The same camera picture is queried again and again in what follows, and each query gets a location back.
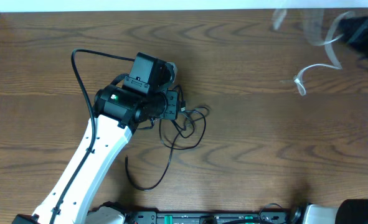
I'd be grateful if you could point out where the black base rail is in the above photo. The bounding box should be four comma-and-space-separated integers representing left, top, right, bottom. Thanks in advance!
87, 202, 296, 224

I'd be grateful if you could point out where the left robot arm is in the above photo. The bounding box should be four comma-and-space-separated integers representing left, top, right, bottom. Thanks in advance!
13, 53, 179, 223

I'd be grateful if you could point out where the thin black usb cable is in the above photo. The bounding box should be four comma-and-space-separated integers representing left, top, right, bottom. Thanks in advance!
124, 124, 197, 192

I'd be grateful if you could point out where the white usb cable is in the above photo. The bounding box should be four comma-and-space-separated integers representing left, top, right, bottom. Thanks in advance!
270, 8, 357, 96

